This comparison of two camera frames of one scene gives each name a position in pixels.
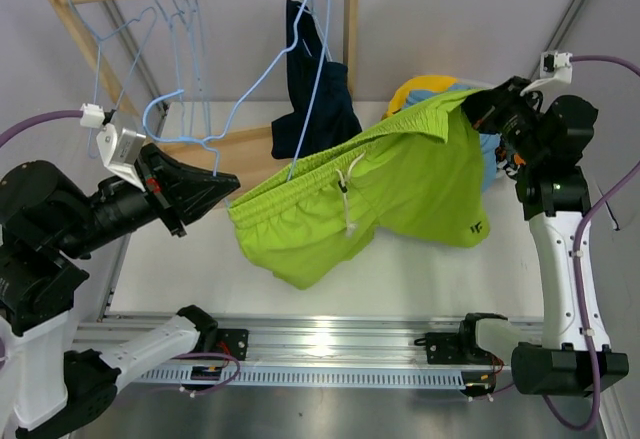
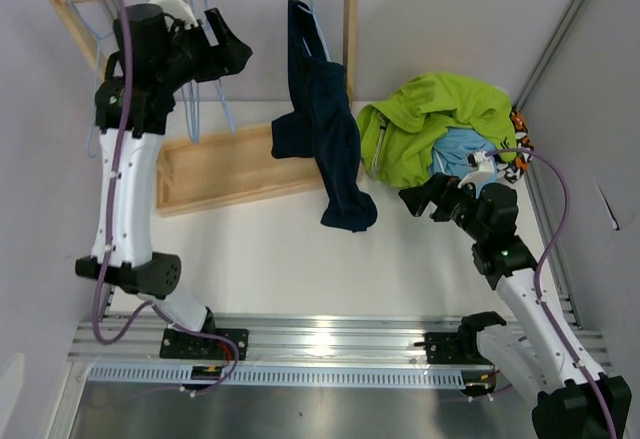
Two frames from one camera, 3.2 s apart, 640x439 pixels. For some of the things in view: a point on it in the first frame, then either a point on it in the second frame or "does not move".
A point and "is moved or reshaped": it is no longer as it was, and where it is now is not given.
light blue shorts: [489, 142] to [452, 150]
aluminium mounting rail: [287, 340] does not move
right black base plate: [441, 348] does not move
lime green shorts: [417, 176] is moved or reshaped
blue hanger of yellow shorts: [171, 37] is moved or reshaped
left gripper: [177, 186] to [227, 57]
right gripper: [487, 108] to [440, 189]
